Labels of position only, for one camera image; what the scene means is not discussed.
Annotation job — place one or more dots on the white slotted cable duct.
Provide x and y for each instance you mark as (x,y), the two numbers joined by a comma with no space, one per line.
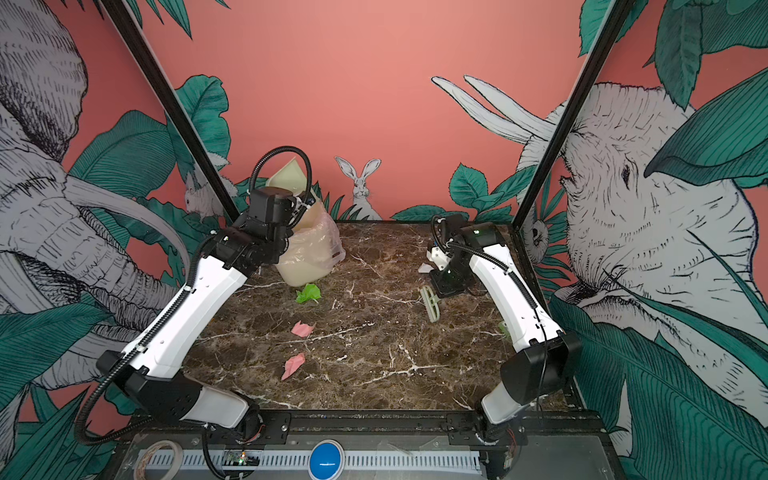
(303,460)

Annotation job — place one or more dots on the cream trash bin with bag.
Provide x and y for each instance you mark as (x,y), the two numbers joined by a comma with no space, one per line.
(314,249)

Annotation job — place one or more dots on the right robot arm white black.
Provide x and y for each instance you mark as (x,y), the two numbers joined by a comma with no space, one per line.
(545,356)

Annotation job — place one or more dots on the light green hand brush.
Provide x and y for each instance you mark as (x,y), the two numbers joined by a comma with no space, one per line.
(431,302)

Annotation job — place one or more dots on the pink paper scrap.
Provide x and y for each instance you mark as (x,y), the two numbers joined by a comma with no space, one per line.
(302,330)
(292,365)

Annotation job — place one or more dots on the green paper scrap near bin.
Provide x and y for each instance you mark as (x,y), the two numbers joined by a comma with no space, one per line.
(310,292)

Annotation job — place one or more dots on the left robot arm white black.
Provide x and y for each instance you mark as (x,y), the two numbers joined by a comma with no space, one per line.
(148,370)

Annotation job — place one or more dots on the light green dustpan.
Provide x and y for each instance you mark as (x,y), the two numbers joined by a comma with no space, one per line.
(290,177)

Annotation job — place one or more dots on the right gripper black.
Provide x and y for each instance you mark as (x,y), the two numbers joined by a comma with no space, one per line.
(442,288)

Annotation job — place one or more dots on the pink paper scrap upper left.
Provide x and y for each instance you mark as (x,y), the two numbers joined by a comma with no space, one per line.
(302,330)

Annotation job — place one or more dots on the pink paper scrap lower left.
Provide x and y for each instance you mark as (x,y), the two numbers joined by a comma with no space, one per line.
(292,365)

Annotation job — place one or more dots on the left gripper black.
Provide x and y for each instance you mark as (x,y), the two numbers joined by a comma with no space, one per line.
(247,218)

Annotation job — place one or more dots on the blue round button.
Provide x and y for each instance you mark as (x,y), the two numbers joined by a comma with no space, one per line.
(327,461)

